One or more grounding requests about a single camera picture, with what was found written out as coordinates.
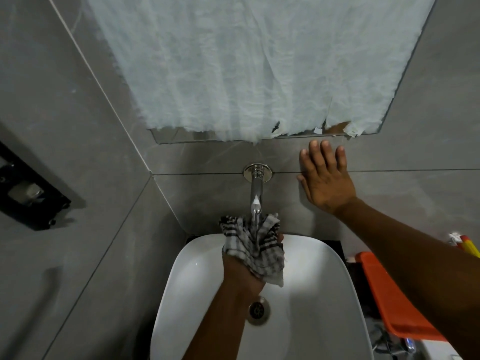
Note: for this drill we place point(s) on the person's right hand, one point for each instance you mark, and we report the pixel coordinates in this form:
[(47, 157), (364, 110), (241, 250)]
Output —
[(328, 183)]

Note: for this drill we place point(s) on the person's left hand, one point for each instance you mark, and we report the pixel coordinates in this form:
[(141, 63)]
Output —
[(238, 271)]

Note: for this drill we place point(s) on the person's right thumb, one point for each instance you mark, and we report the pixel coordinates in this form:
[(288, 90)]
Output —
[(304, 189)]

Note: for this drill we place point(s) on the person's left fingers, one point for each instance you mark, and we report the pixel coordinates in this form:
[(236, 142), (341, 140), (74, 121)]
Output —
[(280, 238)]

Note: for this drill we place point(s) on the person's right middle finger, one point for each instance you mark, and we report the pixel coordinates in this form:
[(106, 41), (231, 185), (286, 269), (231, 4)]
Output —
[(316, 153)]

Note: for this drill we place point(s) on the person's right little finger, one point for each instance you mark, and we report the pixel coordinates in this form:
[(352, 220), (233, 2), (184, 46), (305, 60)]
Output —
[(341, 158)]

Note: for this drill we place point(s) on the black white checkered cloth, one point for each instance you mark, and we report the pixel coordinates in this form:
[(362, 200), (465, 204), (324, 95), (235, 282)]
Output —
[(255, 247)]

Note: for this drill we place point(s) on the person's right forearm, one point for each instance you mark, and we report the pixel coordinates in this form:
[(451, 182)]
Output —
[(412, 266)]

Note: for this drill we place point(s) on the person's left forearm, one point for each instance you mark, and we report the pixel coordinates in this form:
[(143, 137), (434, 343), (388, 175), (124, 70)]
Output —
[(219, 326)]

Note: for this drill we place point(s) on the white ceramic sink basin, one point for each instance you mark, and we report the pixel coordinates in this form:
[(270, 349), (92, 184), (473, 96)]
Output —
[(315, 296)]

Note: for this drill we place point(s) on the chrome sink drain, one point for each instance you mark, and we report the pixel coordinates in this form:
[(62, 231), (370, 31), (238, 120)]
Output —
[(258, 310)]

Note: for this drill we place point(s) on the white torn protective film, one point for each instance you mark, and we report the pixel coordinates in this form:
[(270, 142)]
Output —
[(243, 63)]

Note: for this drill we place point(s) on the orange plastic tray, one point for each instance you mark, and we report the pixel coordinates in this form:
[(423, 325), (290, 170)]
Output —
[(390, 299)]

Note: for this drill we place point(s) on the yellow red plastic tool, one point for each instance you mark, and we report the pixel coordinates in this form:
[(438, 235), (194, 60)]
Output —
[(467, 244)]

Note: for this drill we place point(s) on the chrome tap fitting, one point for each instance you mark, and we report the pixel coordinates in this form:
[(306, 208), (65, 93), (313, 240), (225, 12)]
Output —
[(393, 344)]

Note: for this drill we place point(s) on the white plastic container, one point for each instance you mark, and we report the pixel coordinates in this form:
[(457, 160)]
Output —
[(438, 351)]

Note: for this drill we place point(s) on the chrome wall faucet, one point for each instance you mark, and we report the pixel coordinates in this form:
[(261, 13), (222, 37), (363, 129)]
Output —
[(256, 191)]

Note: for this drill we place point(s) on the frameless wall mirror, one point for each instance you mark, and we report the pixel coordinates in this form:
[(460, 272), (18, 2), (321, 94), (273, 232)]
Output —
[(165, 135)]

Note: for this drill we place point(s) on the black wall holder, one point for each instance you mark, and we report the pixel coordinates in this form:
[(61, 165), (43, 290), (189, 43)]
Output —
[(30, 198)]

